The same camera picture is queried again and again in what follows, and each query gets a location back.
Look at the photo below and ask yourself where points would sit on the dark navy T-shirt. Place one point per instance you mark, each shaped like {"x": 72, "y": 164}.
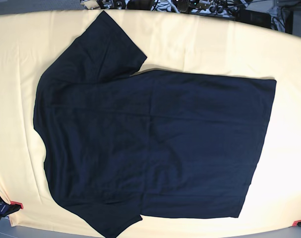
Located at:
{"x": 121, "y": 144}

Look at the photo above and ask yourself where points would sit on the white power strip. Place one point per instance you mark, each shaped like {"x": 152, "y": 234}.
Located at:
{"x": 196, "y": 7}

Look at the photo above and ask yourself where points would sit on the yellow table cloth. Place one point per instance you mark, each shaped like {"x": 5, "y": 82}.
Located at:
{"x": 29, "y": 43}

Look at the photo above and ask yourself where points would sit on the black box on floor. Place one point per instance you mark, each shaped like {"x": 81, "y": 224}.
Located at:
{"x": 254, "y": 18}

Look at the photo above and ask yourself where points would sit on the left red black clamp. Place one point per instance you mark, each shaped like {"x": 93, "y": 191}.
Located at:
{"x": 7, "y": 209}

